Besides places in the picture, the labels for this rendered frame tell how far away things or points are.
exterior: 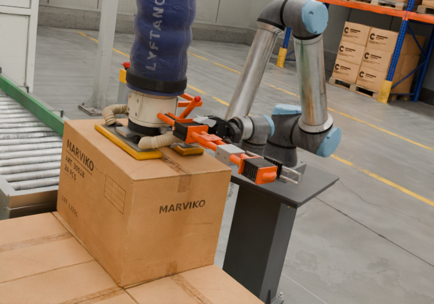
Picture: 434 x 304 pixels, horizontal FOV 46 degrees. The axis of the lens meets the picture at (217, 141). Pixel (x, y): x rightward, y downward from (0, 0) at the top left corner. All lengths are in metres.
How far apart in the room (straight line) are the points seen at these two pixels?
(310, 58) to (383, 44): 7.77
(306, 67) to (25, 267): 1.26
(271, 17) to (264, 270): 1.22
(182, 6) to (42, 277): 1.02
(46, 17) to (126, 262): 9.86
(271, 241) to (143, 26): 1.22
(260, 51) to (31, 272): 1.15
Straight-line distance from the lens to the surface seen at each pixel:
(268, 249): 2.51
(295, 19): 1.96
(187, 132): 1.69
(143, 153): 1.79
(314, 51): 2.02
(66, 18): 11.54
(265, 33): 2.02
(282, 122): 2.36
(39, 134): 3.15
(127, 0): 12.22
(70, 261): 1.94
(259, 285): 2.61
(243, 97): 2.01
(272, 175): 1.46
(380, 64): 9.77
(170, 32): 1.79
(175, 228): 1.81
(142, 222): 1.72
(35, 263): 1.92
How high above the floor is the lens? 1.59
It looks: 18 degrees down
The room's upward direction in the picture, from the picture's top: 11 degrees clockwise
